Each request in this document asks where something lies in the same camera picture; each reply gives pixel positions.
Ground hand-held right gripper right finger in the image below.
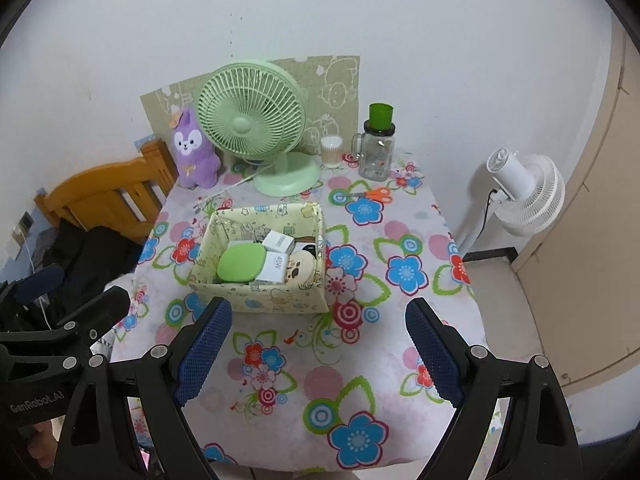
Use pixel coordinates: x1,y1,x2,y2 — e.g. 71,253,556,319
405,297,583,480

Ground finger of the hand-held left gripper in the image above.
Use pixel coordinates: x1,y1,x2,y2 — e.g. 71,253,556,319
0,286,131,361
0,265,66,331

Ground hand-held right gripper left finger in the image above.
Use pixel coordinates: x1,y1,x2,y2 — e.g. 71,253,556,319
52,296,233,480

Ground cartoon print storage box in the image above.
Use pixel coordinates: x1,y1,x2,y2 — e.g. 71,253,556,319
189,202,328,313

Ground green and white hand warmer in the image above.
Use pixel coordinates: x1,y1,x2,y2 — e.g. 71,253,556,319
217,245,268,283

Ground white charger box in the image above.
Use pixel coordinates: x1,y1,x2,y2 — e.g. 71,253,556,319
257,252,291,285

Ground cream bear-shaped compact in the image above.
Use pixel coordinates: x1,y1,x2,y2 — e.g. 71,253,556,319
285,250,317,282

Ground white printed box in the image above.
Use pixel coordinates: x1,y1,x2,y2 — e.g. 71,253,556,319
262,231,296,255

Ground black clothing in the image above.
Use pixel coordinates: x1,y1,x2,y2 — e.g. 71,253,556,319
40,220,146,306

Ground purple plush bunny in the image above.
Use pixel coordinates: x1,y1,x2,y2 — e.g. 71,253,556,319
171,107,221,190

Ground white standing fan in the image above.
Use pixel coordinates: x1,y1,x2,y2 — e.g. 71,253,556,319
462,149,566,261

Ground glass mug with green lid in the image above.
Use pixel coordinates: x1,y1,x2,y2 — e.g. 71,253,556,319
351,103,397,181

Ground beige cabinet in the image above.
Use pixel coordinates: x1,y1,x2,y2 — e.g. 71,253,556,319
515,20,640,401

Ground cotton swab container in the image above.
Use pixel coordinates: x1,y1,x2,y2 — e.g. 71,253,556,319
320,136,343,170

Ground green desk fan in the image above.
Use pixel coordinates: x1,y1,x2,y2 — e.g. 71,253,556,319
196,61,322,197

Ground cartoon print cardboard panel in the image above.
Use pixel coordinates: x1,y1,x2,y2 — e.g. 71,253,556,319
140,54,361,161

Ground thin white cable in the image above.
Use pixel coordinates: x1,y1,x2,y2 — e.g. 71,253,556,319
12,230,51,331

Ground black fan power cable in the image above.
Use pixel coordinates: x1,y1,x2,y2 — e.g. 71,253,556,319
472,187,501,251

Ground orange handled scissors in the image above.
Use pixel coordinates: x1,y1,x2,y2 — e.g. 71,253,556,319
342,187,393,204

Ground white fan power cord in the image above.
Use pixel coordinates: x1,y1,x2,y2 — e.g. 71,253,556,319
205,162,271,203

